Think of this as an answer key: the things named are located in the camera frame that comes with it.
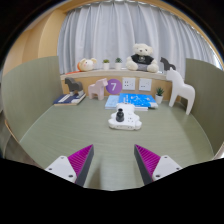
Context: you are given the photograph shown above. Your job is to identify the cream teddy bear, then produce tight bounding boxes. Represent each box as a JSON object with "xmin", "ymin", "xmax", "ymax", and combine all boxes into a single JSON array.
[{"xmin": 125, "ymin": 43, "xmax": 160, "ymax": 74}]

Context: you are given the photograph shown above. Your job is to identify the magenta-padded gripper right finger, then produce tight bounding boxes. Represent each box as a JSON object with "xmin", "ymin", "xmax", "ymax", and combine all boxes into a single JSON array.
[{"xmin": 133, "ymin": 143, "xmax": 184, "ymax": 186}]

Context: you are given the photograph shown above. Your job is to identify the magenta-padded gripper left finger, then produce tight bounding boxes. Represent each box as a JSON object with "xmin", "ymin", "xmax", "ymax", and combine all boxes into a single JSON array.
[{"xmin": 44, "ymin": 143, "xmax": 95, "ymax": 188}]

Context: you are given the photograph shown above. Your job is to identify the pink horse figure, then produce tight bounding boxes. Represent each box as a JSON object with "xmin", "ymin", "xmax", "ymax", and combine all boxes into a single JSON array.
[{"xmin": 87, "ymin": 77, "xmax": 109, "ymax": 101}]

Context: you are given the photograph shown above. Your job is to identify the green partition panel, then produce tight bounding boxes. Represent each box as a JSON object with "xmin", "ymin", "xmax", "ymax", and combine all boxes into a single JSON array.
[
  {"xmin": 179, "ymin": 58, "xmax": 224, "ymax": 156},
  {"xmin": 0, "ymin": 55, "xmax": 64, "ymax": 143}
]

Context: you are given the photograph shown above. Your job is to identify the grey horse figure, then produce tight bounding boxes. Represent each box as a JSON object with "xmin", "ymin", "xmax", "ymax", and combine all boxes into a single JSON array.
[{"xmin": 64, "ymin": 77, "xmax": 85, "ymax": 98}]

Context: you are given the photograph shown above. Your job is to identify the purple round number sign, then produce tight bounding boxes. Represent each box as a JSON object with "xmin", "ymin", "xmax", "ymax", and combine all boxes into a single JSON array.
[{"xmin": 105, "ymin": 78, "xmax": 123, "ymax": 96}]

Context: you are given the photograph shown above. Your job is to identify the grey curtain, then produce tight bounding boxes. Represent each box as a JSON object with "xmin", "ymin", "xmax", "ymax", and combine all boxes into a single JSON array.
[{"xmin": 56, "ymin": 1, "xmax": 223, "ymax": 75}]

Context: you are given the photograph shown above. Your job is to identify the small potted plant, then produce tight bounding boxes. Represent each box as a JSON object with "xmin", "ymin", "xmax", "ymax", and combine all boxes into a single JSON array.
[
  {"xmin": 102, "ymin": 58, "xmax": 111, "ymax": 71},
  {"xmin": 154, "ymin": 87, "xmax": 165, "ymax": 105},
  {"xmin": 114, "ymin": 57, "xmax": 123, "ymax": 71}
]

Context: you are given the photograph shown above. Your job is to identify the dark blue book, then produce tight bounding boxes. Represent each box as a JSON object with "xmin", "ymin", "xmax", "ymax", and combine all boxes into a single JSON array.
[{"xmin": 53, "ymin": 92, "xmax": 87, "ymax": 107}]

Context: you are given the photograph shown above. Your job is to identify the white wall socket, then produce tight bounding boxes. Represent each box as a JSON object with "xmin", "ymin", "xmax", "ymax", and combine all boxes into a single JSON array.
[
  {"xmin": 121, "ymin": 76, "xmax": 137, "ymax": 91},
  {"xmin": 138, "ymin": 77, "xmax": 153, "ymax": 92}
]

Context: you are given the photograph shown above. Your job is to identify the wooden window ledge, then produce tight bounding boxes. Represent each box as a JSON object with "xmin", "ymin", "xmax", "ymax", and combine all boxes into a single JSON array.
[{"xmin": 59, "ymin": 68, "xmax": 174, "ymax": 101}]

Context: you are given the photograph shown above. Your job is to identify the cream and orange plush toy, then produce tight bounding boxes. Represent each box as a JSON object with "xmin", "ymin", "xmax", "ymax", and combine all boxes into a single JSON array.
[{"xmin": 66, "ymin": 57, "xmax": 98, "ymax": 75}]

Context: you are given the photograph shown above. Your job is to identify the large white horse figure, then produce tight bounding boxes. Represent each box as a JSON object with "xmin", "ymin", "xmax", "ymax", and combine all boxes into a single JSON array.
[{"xmin": 165, "ymin": 67, "xmax": 196, "ymax": 116}]

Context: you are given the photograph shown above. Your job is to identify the small dark horse figure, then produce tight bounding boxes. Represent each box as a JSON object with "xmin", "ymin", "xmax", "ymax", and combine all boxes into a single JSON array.
[{"xmin": 159, "ymin": 56, "xmax": 177, "ymax": 72}]

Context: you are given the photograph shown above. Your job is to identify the light blue book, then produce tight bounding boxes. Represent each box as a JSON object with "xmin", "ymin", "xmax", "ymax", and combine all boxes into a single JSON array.
[{"xmin": 104, "ymin": 94, "xmax": 120, "ymax": 111}]

